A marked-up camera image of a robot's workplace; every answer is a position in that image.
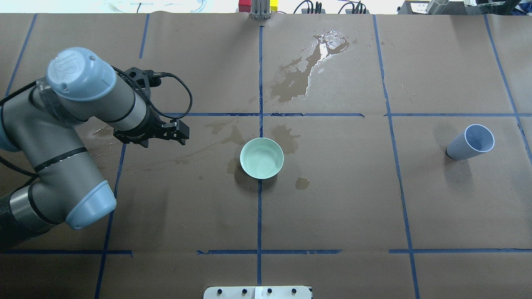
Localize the aluminium frame post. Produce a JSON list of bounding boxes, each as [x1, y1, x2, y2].
[[250, 0, 271, 20]]

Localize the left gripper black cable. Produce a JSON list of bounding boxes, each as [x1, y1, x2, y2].
[[111, 66, 194, 120]]

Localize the light blue plastic cup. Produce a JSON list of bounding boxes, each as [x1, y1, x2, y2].
[[445, 124, 495, 161]]

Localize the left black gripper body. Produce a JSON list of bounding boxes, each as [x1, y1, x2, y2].
[[113, 67, 177, 148]]

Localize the red blue yellow block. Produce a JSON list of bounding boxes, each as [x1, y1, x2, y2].
[[237, 0, 279, 13]]

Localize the pale green plastic bowl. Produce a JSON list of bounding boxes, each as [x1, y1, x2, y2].
[[239, 137, 284, 180]]

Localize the white camera stand base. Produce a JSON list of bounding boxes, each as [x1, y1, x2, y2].
[[203, 285, 313, 299]]

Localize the black clamp with metal knob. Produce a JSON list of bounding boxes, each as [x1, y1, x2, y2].
[[397, 0, 487, 15]]

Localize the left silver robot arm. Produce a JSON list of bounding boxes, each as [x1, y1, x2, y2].
[[1, 47, 190, 251]]

